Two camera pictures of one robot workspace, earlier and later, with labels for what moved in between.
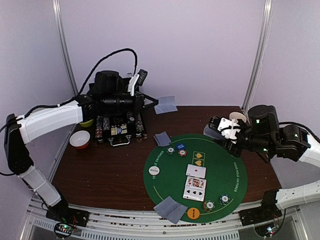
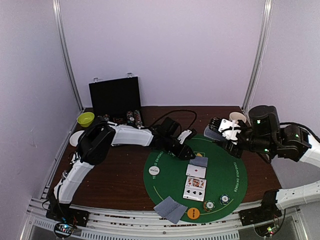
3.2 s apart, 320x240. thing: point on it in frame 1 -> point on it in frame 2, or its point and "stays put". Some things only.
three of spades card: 194,191 stays put
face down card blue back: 166,104 -> 201,161
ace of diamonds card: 196,171 stays put
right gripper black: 230,144 stays put
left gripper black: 139,103 -> 183,152
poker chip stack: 224,199 stays put
